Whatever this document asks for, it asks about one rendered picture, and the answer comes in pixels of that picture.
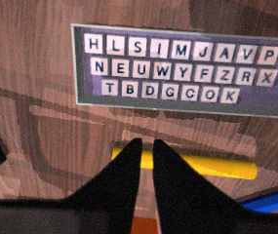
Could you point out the blue stylus with grey tip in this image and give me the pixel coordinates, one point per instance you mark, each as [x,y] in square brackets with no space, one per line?
[265,203]

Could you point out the grey keyboard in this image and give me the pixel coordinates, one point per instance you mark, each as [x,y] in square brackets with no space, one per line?
[180,71]

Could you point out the yellow stylus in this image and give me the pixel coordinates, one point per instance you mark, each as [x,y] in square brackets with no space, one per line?
[207,165]

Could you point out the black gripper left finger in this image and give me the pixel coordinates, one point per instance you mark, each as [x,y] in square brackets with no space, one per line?
[103,205]

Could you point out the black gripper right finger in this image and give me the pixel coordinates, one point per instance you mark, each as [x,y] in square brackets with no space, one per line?
[187,203]

